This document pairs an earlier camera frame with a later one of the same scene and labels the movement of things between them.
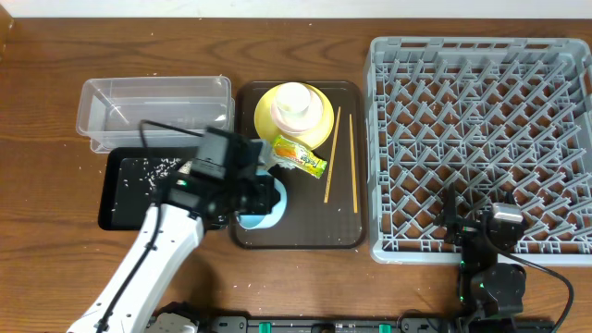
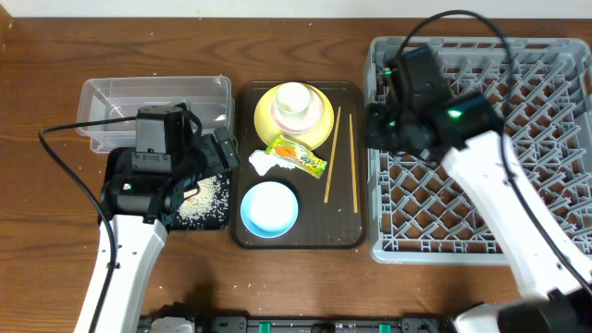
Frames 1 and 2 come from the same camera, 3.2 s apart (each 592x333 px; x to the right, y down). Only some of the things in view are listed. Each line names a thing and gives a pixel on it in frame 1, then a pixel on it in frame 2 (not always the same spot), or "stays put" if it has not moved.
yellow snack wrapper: x=305 y=159 stays put
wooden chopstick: x=332 y=154 stays put
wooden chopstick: x=353 y=163 stays put
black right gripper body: x=462 y=233 → x=384 y=130
